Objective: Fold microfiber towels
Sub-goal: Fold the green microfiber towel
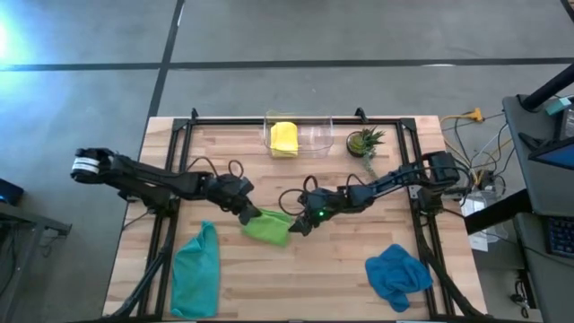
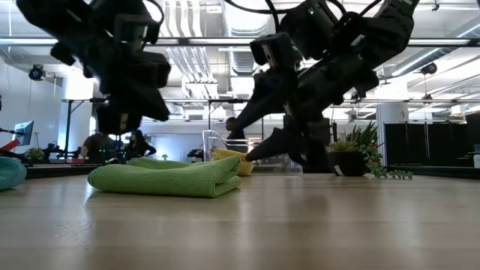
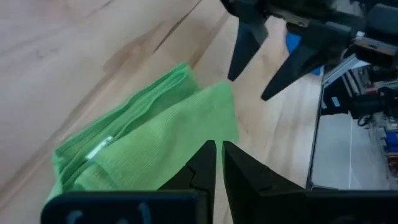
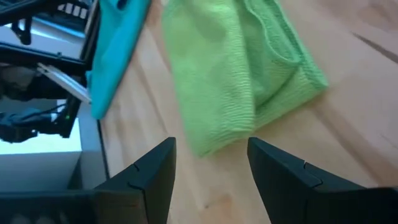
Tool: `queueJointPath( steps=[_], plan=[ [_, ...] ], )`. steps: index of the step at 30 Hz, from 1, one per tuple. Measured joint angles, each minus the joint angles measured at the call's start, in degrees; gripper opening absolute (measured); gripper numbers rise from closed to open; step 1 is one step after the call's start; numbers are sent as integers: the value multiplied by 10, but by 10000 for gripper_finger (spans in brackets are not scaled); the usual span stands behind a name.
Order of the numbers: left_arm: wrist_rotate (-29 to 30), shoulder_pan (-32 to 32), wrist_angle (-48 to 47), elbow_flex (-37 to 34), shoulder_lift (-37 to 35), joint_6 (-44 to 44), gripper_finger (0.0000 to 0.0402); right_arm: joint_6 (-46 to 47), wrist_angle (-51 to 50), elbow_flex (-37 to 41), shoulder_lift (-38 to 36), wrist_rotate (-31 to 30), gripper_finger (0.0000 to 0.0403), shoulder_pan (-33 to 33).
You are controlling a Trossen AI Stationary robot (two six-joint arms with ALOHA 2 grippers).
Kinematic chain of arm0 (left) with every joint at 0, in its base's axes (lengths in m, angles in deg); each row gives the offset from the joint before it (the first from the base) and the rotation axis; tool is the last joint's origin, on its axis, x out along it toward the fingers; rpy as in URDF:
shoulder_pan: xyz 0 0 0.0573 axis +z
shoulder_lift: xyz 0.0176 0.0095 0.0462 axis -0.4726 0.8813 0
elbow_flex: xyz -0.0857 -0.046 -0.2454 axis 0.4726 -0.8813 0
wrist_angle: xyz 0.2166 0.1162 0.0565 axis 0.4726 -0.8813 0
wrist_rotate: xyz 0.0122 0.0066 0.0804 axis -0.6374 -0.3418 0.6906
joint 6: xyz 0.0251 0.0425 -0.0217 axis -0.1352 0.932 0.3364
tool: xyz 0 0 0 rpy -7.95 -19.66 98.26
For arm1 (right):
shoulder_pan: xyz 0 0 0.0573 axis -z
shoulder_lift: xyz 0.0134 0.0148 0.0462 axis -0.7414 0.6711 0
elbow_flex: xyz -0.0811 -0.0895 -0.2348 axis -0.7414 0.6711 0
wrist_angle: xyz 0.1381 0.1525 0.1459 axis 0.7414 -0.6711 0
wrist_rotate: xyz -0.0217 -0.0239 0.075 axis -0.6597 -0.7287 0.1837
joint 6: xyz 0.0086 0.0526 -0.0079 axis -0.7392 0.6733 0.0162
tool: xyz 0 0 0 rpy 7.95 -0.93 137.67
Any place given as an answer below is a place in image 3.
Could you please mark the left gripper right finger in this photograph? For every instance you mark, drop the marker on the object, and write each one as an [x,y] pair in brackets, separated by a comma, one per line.
[245,177]

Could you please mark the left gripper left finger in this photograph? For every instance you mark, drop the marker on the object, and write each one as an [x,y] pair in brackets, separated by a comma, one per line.
[202,174]

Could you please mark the blue microfiber towel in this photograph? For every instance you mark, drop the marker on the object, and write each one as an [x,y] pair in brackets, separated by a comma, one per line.
[293,42]

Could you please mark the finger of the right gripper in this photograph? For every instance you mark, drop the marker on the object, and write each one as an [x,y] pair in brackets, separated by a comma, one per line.
[245,49]
[289,73]

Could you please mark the green microfiber towel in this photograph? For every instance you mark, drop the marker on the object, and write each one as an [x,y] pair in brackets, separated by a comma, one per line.
[155,140]

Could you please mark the black aluminium table frame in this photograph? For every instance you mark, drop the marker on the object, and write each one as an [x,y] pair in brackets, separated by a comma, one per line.
[314,140]

